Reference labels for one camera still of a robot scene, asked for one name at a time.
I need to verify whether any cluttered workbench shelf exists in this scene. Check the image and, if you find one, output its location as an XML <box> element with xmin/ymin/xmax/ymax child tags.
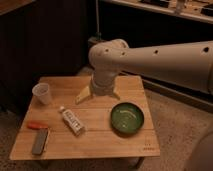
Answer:
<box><xmin>102</xmin><ymin>0</ymin><xmax>213</xmax><ymax>24</ymax></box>

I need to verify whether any vertical metal pole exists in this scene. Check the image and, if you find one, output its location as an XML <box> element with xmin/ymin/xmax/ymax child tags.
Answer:
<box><xmin>95</xmin><ymin>0</ymin><xmax>101</xmax><ymax>40</ymax></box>

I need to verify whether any dark wooden cabinet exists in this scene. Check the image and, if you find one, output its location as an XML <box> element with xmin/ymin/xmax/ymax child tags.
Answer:
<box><xmin>0</xmin><ymin>0</ymin><xmax>87</xmax><ymax>114</ymax></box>

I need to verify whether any small white labelled bottle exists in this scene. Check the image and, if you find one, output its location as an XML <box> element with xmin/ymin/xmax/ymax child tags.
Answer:
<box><xmin>59</xmin><ymin>106</ymin><xmax>85</xmax><ymax>136</ymax></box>

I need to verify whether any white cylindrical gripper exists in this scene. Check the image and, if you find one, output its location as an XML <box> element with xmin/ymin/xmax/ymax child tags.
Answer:
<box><xmin>75</xmin><ymin>70</ymin><xmax>120</xmax><ymax>104</ymax></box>

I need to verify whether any orange marker pen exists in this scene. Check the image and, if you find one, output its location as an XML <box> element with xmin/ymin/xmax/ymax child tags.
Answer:
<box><xmin>27</xmin><ymin>122</ymin><xmax>48</xmax><ymax>130</ymax></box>

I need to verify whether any clear plastic cup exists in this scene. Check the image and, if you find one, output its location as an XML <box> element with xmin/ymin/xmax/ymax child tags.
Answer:
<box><xmin>32</xmin><ymin>83</ymin><xmax>52</xmax><ymax>105</ymax></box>

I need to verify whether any grey rectangular sharpening block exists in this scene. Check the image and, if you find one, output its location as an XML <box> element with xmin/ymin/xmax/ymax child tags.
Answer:
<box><xmin>31</xmin><ymin>129</ymin><xmax>49</xmax><ymax>155</ymax></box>

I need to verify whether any green ceramic bowl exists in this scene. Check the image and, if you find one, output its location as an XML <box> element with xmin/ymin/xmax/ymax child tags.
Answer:
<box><xmin>110</xmin><ymin>102</ymin><xmax>145</xmax><ymax>135</ymax></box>

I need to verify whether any wooden folding table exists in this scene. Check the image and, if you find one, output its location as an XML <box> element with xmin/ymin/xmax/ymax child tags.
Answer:
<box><xmin>10</xmin><ymin>76</ymin><xmax>160</xmax><ymax>160</ymax></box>

